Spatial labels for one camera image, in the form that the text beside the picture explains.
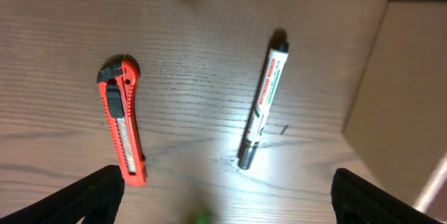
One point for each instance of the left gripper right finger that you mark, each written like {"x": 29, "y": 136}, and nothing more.
{"x": 357, "y": 201}

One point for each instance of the red utility knife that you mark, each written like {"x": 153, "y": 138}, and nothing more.
{"x": 117, "y": 84}

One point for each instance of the black whiteboard marker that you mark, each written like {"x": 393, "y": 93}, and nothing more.
{"x": 275, "y": 62}

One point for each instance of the open cardboard box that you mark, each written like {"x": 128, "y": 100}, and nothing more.
{"x": 397, "y": 124}

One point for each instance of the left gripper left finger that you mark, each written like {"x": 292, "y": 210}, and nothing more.
{"x": 93, "y": 199}

